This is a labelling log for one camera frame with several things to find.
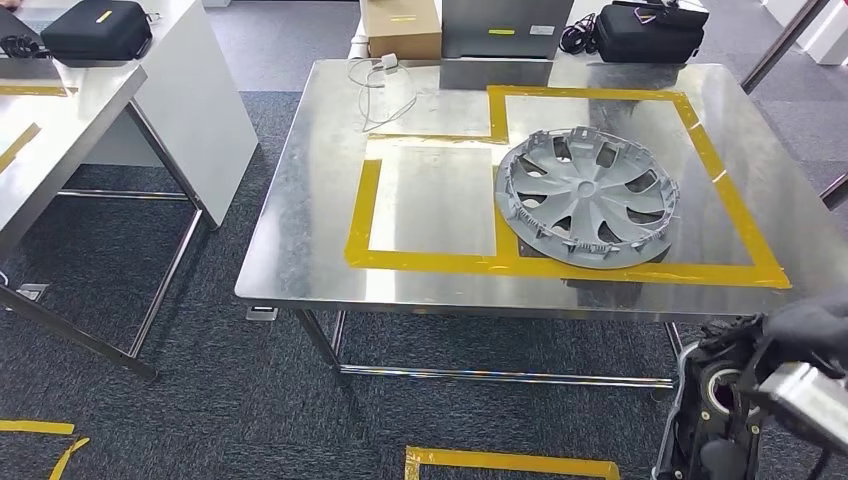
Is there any yellow tape on side table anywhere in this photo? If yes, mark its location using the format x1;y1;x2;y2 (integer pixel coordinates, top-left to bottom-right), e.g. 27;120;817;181
0;84;79;175

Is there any steel frame side table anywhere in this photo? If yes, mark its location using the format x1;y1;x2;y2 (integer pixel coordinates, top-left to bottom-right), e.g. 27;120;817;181
0;58;220;382

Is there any grey laptop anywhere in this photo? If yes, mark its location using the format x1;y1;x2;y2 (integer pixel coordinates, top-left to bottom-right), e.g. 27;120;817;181
0;5;62;40

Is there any silver wheel hubcap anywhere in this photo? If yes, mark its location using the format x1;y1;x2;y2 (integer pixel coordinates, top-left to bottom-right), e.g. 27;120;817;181
493;125;682;271

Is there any stainless steel workbench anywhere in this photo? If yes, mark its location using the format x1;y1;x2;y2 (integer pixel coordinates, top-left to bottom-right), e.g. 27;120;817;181
234;58;848;402

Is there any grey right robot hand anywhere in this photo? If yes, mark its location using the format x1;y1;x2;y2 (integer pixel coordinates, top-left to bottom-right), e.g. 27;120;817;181
761;294;848;380

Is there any black camera cable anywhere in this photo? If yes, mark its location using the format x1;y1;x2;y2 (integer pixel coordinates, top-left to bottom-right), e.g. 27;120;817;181
804;447;835;480

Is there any white charger with cable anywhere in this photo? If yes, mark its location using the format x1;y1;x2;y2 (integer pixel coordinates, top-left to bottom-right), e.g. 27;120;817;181
345;52;419;134

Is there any brown cardboard box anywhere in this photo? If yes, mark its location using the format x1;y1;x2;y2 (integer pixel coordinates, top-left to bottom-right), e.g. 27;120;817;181
359;0;444;61

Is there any black device on side table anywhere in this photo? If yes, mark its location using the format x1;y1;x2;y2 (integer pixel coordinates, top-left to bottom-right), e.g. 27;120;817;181
39;0;154;63

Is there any grey metal box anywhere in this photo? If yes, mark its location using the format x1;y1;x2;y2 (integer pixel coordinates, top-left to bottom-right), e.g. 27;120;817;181
440;0;576;61

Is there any black bag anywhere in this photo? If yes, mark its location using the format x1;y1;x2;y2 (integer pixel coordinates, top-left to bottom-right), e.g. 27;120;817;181
592;3;706;66

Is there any white cylinder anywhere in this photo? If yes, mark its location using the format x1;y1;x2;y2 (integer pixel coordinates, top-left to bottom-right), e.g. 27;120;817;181
347;19;371;61

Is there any white display block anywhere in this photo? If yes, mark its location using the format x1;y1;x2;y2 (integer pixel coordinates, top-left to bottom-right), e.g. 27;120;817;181
761;0;848;66

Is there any black coiled cable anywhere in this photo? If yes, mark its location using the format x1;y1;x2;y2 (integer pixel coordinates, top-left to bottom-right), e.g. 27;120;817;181
558;11;600;54

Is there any yellow tape outline on workbench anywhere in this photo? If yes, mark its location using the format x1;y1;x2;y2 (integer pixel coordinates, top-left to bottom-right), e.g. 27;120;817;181
343;84;793;291

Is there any black cable bundle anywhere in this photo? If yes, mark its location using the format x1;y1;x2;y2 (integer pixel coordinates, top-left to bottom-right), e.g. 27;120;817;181
0;33;51;61

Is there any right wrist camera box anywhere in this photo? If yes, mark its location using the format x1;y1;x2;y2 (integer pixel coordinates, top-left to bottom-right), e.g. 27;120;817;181
751;360;848;455

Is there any yellow floor tape square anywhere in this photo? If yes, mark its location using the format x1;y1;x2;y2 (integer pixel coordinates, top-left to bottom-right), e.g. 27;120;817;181
404;445;622;480
0;418;91;480

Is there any white panel furniture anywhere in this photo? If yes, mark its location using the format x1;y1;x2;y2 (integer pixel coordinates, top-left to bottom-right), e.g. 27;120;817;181
36;0;260;231

